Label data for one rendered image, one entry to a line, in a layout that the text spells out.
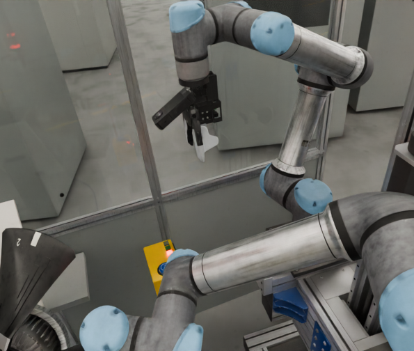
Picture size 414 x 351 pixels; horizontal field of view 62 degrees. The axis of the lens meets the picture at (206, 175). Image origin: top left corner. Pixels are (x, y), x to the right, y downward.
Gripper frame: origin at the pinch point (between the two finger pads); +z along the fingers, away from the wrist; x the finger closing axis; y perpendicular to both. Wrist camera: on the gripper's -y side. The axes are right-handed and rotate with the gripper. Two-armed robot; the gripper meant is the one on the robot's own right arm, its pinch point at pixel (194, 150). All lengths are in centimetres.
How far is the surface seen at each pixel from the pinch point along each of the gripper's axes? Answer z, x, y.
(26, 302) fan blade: 15, -18, -47
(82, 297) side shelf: 62, 18, -46
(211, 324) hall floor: 148, 38, 7
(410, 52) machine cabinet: 81, 201, 299
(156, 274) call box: 40.8, -0.7, -17.9
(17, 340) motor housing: 32, -14, -55
